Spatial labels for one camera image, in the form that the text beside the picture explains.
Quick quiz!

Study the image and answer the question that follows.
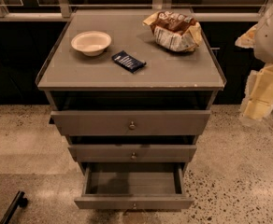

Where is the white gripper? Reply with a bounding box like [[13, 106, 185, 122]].
[[235, 4, 273, 120]]

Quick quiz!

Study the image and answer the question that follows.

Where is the grey bottom drawer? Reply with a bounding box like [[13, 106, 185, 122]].
[[75, 163, 194, 210]]

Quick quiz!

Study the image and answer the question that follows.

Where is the grey drawer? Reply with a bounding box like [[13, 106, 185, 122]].
[[69, 145, 196, 162], [51, 110, 210, 136], [75, 163, 194, 210]]

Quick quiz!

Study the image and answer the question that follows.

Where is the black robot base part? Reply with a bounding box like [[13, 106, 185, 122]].
[[0, 191, 28, 224]]

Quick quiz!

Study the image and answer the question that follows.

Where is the grey top drawer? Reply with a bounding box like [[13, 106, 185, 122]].
[[51, 110, 210, 136]]

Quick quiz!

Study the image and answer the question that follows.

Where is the grey drawer cabinet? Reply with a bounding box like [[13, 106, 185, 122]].
[[36, 10, 226, 171]]

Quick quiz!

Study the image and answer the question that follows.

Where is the grey middle drawer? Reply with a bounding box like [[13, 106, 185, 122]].
[[69, 145, 196, 162]]

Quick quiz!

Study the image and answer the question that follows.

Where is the brown white chip bag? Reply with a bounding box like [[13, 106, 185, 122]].
[[143, 11, 203, 52]]

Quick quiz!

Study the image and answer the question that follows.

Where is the blue snack bar wrapper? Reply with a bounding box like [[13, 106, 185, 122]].
[[111, 50, 146, 74]]

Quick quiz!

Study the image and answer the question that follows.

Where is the white bowl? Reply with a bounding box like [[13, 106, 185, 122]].
[[71, 31, 111, 57]]

